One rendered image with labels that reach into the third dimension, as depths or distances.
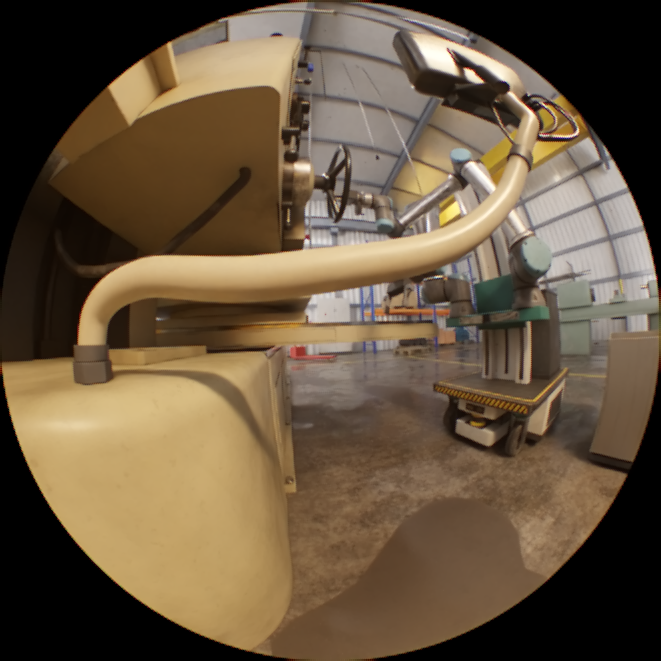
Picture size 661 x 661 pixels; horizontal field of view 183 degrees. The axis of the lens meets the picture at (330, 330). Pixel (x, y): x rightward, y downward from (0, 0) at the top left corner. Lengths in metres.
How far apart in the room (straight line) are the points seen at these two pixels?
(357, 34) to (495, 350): 7.98
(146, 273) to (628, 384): 1.30
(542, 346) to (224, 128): 1.59
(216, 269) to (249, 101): 0.36
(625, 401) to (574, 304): 4.28
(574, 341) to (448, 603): 5.02
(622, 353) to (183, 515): 1.26
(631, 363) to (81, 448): 1.30
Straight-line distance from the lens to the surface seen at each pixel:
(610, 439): 1.23
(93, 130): 0.55
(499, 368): 1.45
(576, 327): 5.27
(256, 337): 1.26
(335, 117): 8.26
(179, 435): 0.21
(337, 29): 7.90
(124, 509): 0.21
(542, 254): 0.96
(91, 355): 0.24
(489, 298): 1.37
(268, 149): 0.52
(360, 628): 0.64
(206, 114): 0.48
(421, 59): 0.52
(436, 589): 0.70
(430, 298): 1.41
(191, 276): 0.16
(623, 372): 1.15
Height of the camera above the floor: 0.64
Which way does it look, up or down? 2 degrees up
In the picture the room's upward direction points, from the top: 3 degrees counter-clockwise
